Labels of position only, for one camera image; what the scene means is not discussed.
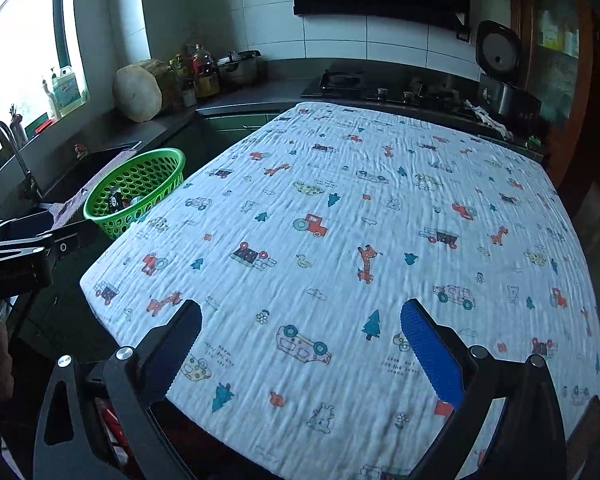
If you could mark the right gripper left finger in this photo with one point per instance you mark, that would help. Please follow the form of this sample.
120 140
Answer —
96 420

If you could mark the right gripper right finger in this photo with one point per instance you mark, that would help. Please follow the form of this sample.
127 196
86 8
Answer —
528 441

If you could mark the person's left hand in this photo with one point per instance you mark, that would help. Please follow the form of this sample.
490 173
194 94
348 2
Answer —
6 379

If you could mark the chrome sink faucet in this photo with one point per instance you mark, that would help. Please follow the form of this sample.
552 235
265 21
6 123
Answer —
31 189

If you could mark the pink towel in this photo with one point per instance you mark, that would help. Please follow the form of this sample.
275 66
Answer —
68 195

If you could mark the green perforated plastic basket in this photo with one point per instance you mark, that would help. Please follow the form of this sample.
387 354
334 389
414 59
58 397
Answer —
128 193

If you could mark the small red sink figurine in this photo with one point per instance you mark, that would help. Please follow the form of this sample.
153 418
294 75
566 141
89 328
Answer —
81 151

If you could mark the white detergent jug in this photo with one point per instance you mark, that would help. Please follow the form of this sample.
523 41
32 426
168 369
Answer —
66 90

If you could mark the round wooden chopping block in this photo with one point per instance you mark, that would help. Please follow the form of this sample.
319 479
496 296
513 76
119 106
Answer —
145 89

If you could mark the green cabinet door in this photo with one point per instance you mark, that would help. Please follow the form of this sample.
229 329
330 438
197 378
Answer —
221 132

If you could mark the dark soy sauce bottle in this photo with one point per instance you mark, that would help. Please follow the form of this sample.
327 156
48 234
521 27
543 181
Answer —
207 78

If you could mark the white printed tablecloth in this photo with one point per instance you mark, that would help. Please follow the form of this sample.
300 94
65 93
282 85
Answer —
301 243

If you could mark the steel pressure cooker pot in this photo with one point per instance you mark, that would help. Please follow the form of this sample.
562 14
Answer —
240 68

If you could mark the black gas stove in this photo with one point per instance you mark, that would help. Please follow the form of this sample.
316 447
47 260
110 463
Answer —
419 89

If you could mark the black rice cooker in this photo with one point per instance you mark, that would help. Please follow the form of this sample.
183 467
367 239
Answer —
498 54

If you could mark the wooden glass display cabinet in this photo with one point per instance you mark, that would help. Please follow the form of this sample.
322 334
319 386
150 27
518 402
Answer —
557 45

